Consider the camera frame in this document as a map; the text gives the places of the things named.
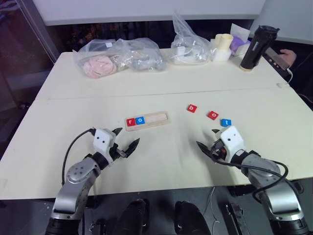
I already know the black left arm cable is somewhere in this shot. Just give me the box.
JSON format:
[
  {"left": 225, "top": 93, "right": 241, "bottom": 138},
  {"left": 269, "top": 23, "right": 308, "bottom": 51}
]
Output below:
[{"left": 62, "top": 128, "right": 96, "bottom": 187}]

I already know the clear bag with grey parts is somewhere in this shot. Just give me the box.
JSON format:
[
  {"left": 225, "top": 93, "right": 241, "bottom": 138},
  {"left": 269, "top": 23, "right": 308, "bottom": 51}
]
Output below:
[{"left": 112, "top": 38, "right": 167, "bottom": 73}]

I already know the grey metal frame post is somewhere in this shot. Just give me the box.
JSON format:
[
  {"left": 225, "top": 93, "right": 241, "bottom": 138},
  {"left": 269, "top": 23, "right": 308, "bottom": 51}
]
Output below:
[{"left": 13, "top": 0, "right": 61, "bottom": 66}]

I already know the person's bare hand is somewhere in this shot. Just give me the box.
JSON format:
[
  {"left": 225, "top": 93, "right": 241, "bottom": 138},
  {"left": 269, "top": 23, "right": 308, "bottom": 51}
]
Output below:
[{"left": 280, "top": 48, "right": 298, "bottom": 66}]

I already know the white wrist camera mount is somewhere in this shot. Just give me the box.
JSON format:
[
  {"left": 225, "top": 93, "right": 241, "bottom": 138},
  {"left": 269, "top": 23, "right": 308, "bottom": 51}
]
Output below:
[
  {"left": 218, "top": 126, "right": 245, "bottom": 164},
  {"left": 93, "top": 129, "right": 117, "bottom": 167}
]

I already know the clear bag with pink plush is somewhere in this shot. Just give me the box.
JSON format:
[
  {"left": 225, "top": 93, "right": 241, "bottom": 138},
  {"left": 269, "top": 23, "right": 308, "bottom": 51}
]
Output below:
[{"left": 73, "top": 39, "right": 119, "bottom": 79}]

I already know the black metal bracket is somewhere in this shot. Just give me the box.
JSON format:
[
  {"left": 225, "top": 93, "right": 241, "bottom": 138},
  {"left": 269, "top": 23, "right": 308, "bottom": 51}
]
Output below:
[{"left": 224, "top": 202, "right": 253, "bottom": 235}]

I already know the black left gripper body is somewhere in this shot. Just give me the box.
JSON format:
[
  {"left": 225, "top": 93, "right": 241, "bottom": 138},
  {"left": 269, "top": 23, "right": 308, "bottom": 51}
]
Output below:
[{"left": 109, "top": 143, "right": 128, "bottom": 162}]

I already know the white charging cable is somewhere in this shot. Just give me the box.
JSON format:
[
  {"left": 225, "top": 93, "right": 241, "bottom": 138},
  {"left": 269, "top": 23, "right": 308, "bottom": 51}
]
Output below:
[{"left": 276, "top": 68, "right": 294, "bottom": 88}]

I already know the black drinking bottle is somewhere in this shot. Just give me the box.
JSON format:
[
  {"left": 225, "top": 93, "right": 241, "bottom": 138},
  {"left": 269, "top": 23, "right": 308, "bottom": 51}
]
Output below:
[{"left": 240, "top": 25, "right": 281, "bottom": 73}]

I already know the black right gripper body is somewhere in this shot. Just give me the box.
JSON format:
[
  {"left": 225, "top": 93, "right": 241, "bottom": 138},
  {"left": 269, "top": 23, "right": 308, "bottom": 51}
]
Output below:
[{"left": 210, "top": 138, "right": 230, "bottom": 162}]

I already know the dark rounded shape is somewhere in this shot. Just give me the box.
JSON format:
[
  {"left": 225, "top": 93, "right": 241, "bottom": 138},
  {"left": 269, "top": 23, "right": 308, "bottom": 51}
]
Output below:
[
  {"left": 116, "top": 199, "right": 150, "bottom": 235},
  {"left": 174, "top": 200, "right": 204, "bottom": 235}
]

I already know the clear bag with white cables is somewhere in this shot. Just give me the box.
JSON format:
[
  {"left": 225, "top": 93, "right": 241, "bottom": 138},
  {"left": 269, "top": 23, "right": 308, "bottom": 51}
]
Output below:
[{"left": 170, "top": 9, "right": 212, "bottom": 66}]

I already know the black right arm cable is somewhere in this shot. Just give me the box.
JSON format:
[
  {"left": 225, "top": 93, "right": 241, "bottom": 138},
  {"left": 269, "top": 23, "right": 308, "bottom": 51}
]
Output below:
[{"left": 214, "top": 156, "right": 290, "bottom": 204}]

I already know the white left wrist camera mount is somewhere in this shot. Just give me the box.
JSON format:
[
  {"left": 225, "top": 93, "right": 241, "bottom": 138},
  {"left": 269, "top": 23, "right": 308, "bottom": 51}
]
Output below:
[{"left": 93, "top": 129, "right": 117, "bottom": 167}]

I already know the wooden letter tray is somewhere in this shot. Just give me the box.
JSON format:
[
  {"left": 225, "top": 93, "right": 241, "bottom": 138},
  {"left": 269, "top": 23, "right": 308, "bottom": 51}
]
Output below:
[{"left": 124, "top": 111, "right": 171, "bottom": 133}]

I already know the purple and white packet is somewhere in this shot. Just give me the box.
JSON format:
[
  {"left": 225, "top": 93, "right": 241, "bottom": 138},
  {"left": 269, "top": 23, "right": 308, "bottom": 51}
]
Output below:
[{"left": 229, "top": 23, "right": 251, "bottom": 57}]

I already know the thin white wire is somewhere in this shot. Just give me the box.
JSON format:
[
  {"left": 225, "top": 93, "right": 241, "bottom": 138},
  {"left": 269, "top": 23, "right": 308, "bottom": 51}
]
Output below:
[{"left": 203, "top": 187, "right": 221, "bottom": 235}]

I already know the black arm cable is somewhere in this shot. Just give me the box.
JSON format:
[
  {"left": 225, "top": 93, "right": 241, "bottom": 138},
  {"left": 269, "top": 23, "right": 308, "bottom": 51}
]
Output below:
[
  {"left": 214, "top": 156, "right": 290, "bottom": 204},
  {"left": 62, "top": 128, "right": 96, "bottom": 187}
]

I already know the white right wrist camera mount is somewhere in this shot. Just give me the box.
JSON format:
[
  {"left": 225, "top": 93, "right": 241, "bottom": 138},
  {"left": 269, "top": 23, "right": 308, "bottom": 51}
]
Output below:
[{"left": 218, "top": 126, "right": 245, "bottom": 164}]

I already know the dark smartphone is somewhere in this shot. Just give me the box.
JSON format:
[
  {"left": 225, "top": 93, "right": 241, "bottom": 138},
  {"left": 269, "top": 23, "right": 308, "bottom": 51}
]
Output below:
[{"left": 265, "top": 47, "right": 292, "bottom": 72}]

